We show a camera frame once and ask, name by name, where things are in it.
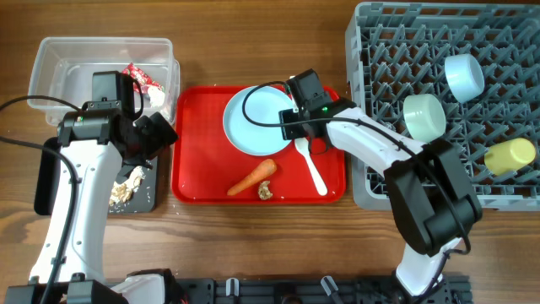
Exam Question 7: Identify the white plastic spoon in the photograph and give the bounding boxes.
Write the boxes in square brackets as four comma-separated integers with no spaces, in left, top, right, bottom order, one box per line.
[294,138,328,196]

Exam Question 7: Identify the light blue plate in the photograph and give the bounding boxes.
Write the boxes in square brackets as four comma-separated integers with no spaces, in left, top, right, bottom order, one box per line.
[222,85,296,157]

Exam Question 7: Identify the orange carrot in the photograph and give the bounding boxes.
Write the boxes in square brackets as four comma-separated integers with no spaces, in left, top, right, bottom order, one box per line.
[227,159,278,196]

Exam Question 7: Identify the white tissue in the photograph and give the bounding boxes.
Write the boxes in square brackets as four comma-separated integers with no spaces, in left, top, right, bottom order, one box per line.
[147,85,165,107]

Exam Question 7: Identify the rice and food leftovers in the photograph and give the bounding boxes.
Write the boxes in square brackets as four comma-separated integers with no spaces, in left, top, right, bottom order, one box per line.
[109,166,145,206]

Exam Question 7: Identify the red snack wrapper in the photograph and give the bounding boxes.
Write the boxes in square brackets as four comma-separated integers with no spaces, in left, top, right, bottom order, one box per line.
[121,62,165,95]

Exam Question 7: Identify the brown food scrap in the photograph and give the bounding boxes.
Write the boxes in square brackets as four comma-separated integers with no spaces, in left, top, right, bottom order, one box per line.
[257,181,273,201]

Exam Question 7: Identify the pale green bowl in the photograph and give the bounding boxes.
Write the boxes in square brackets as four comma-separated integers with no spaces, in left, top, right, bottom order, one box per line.
[403,94,446,143]

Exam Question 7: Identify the light blue bowl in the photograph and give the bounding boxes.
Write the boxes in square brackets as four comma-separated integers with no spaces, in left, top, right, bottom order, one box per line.
[444,54,485,103]

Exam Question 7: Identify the yellow plastic cup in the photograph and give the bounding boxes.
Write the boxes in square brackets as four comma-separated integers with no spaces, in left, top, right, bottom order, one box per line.
[484,138,537,176]

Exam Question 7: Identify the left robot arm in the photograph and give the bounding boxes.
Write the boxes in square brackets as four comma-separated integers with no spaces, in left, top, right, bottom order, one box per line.
[5,100,182,303]

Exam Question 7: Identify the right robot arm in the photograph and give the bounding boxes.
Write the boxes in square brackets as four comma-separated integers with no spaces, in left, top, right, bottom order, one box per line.
[278,99,483,303]

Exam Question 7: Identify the grey dishwasher rack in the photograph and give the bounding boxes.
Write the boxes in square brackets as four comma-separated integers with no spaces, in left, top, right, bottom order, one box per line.
[345,2,539,212]

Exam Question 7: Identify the black plastic tray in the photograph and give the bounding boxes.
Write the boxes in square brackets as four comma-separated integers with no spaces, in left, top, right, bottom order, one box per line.
[34,138,159,216]

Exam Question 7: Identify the red plastic tray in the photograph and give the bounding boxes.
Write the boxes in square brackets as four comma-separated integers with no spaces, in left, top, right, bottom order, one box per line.
[170,86,346,204]

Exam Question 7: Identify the clear plastic bin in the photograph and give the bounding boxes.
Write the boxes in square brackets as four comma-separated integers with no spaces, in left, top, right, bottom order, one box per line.
[28,37,181,124]

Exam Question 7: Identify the left black cable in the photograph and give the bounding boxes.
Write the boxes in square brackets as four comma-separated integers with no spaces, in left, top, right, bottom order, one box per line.
[0,73,147,304]

